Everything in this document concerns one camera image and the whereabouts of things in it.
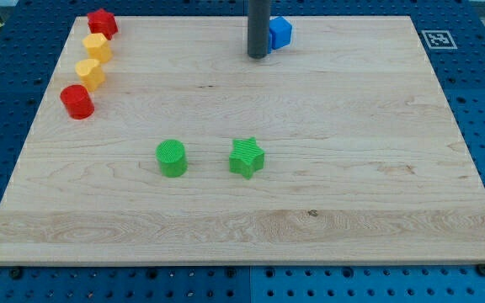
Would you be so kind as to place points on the black bolt front left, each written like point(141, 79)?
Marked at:
point(15, 273)

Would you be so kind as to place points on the red star block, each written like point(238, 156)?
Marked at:
point(103, 22)

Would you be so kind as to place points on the green star block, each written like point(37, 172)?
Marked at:
point(246, 157)

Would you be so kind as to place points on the red cylinder block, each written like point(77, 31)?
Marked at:
point(77, 101)

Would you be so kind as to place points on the black bolt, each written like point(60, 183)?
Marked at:
point(480, 268)
point(15, 273)

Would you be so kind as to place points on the yellow heart block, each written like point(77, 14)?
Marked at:
point(90, 73)

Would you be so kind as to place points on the blue cube block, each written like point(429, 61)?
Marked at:
point(280, 30)

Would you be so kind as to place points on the black bolt front right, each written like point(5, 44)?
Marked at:
point(480, 268)

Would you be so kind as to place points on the yellow hexagon block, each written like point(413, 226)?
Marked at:
point(97, 46)

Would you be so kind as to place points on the white fiducial marker tag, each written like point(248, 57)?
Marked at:
point(439, 39)

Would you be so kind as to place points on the light wooden board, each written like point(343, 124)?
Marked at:
point(364, 162)

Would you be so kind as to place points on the green cylinder block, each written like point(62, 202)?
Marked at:
point(171, 158)

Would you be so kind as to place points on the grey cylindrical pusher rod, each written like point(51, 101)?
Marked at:
point(258, 28)

